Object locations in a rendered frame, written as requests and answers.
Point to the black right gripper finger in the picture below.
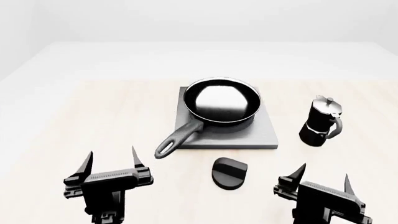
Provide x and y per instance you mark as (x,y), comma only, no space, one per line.
(293,176)
(348,185)

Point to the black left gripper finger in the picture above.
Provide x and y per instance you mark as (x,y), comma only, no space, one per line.
(83,168)
(136,159)

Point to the black stove knob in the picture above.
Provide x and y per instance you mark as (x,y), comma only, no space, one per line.
(228,173)

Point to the grey square stove plate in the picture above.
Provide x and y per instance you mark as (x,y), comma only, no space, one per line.
(236,135)

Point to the black frying pan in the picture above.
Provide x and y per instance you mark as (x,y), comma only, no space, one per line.
(217,105)

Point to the black moka pot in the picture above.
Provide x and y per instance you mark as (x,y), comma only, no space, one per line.
(321,121)

